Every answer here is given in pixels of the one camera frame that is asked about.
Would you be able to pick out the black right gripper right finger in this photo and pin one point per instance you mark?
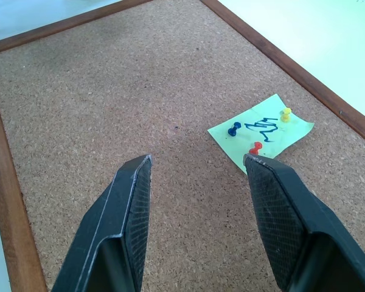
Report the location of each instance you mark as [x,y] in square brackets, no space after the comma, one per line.
[298,231]

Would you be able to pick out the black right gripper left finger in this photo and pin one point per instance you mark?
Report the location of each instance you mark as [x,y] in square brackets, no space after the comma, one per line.
[109,231]

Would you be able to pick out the red push pin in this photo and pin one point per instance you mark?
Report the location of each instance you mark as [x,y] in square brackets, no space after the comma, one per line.
[255,148]

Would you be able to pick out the green sticky note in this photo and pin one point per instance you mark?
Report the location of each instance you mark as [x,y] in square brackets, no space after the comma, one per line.
[263,127]

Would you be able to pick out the yellow push pin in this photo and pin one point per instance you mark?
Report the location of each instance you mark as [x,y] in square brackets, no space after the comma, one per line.
[285,115]

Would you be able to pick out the blue push pin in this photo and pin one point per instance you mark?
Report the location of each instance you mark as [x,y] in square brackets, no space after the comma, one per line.
[233,129]

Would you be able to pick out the cork board with wooden frame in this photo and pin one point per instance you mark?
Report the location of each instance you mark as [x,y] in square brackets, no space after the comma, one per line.
[115,97]

